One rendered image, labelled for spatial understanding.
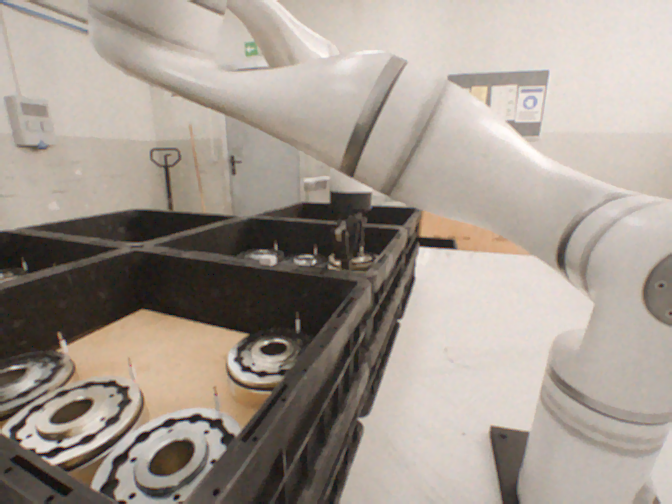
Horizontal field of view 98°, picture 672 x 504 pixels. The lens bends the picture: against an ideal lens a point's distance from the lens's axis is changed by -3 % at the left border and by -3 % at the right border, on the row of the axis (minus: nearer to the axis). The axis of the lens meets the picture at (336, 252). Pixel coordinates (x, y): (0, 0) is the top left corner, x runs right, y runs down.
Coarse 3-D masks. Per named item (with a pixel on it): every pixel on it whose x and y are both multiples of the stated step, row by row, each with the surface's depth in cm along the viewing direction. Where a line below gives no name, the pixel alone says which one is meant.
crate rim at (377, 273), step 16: (224, 224) 67; (320, 224) 69; (336, 224) 67; (160, 240) 54; (176, 240) 56; (400, 240) 54; (208, 256) 45; (224, 256) 45; (384, 256) 45; (336, 272) 38; (352, 272) 38; (368, 272) 38; (384, 272) 42
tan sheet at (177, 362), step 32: (128, 320) 47; (160, 320) 47; (96, 352) 39; (128, 352) 39; (160, 352) 39; (192, 352) 39; (224, 352) 39; (160, 384) 33; (192, 384) 33; (224, 384) 33; (160, 416) 29
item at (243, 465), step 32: (160, 256) 46; (192, 256) 45; (0, 288) 33; (352, 320) 29; (320, 352) 23; (288, 384) 19; (320, 384) 23; (256, 416) 17; (288, 416) 18; (0, 448) 14; (256, 448) 15; (0, 480) 13; (32, 480) 13; (64, 480) 13; (224, 480) 13; (256, 480) 15
